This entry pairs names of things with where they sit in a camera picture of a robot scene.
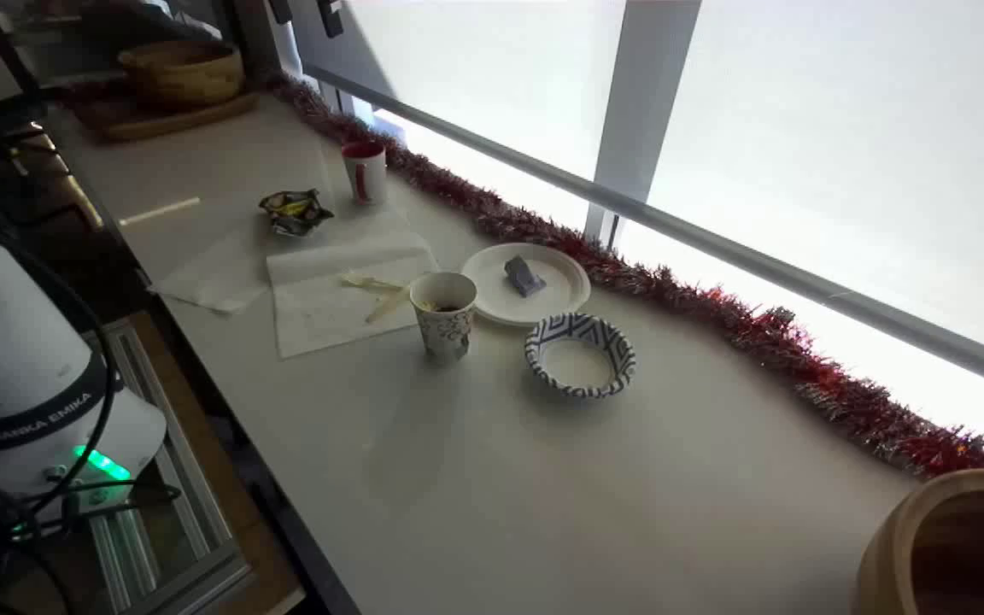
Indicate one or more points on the patterned paper cup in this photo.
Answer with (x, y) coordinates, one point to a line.
(445, 325)

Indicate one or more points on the small grey packet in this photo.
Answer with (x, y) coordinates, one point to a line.
(525, 275)

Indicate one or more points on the thin white strip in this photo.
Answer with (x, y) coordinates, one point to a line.
(159, 210)

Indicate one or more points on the woven wicker basket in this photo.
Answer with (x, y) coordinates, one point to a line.
(180, 74)

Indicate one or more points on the brown wooden tray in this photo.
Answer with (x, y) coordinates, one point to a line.
(163, 122)

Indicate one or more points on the cream plastic fork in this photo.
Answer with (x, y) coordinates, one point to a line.
(383, 307)

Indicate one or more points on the black stand pole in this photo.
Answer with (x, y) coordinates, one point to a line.
(4, 53)

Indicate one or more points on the embossed white paper towel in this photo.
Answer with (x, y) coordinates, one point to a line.
(219, 275)
(321, 325)

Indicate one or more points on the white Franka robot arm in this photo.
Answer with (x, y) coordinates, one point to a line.
(2, 342)

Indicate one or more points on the grey window frame post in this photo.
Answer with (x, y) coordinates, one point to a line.
(640, 105)

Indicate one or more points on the large wooden bowl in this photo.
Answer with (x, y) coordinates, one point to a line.
(889, 557)

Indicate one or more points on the white round plate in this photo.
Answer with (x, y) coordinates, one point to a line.
(562, 293)

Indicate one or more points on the grey window rail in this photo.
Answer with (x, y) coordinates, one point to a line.
(741, 254)

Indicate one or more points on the red silver tinsel garland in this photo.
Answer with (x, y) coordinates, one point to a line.
(741, 325)

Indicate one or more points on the aluminium extrusion frame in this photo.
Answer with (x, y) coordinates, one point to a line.
(163, 500)

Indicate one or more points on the black Smartfood snack packet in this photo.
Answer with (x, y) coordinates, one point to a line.
(290, 215)

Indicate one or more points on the blue white patterned paper bowl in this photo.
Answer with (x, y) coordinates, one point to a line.
(615, 365)

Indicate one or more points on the cream plastic knife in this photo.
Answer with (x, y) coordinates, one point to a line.
(368, 282)

